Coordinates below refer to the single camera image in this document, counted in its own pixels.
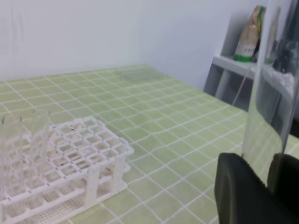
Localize clear glass test tube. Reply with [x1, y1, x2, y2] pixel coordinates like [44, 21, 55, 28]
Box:
[242, 0, 299, 192]

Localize white plastic test tube rack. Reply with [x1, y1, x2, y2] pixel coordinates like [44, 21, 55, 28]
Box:
[0, 117, 134, 224]

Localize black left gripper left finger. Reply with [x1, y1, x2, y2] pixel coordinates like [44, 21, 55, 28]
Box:
[214, 153, 290, 224]

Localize grey shelf unit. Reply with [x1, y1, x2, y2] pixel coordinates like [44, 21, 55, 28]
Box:
[203, 14, 299, 138]

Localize brown paper bag green label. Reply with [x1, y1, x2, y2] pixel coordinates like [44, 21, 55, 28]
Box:
[234, 6, 266, 62]

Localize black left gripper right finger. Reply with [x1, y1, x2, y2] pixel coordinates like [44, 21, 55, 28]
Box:
[267, 153, 299, 218]

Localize green checkered tablecloth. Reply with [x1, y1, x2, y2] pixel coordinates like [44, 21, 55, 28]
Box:
[0, 69, 247, 224]

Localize clear test tube in rack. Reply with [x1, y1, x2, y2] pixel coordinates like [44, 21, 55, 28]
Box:
[28, 109, 50, 189]
[0, 115, 24, 197]

